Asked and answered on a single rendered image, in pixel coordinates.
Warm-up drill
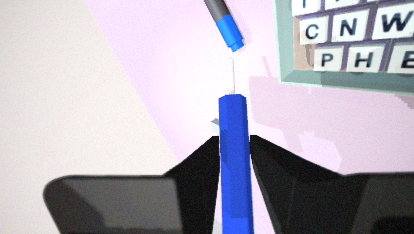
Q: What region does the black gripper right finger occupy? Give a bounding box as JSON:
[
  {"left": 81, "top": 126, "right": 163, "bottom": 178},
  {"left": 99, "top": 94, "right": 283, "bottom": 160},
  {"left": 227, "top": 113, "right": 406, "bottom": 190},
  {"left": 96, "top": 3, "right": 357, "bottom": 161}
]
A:
[{"left": 249, "top": 135, "right": 414, "bottom": 234}]

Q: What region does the keyboard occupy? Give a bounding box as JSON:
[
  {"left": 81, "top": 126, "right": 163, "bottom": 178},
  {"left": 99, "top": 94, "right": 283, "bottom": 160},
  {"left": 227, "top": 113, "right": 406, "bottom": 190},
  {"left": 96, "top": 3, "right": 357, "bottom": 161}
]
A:
[{"left": 272, "top": 0, "right": 414, "bottom": 97}]

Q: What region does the blue stylus with white tip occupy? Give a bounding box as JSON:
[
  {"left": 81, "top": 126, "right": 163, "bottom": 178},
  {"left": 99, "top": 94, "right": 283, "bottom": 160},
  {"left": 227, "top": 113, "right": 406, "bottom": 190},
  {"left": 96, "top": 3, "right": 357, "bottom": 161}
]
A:
[{"left": 219, "top": 57, "right": 255, "bottom": 234}]

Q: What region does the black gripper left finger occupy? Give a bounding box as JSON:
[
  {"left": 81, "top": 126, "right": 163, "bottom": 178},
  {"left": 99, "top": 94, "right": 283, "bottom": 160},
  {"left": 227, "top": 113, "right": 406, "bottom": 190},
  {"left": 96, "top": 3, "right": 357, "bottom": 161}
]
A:
[{"left": 43, "top": 136, "right": 220, "bottom": 234}]

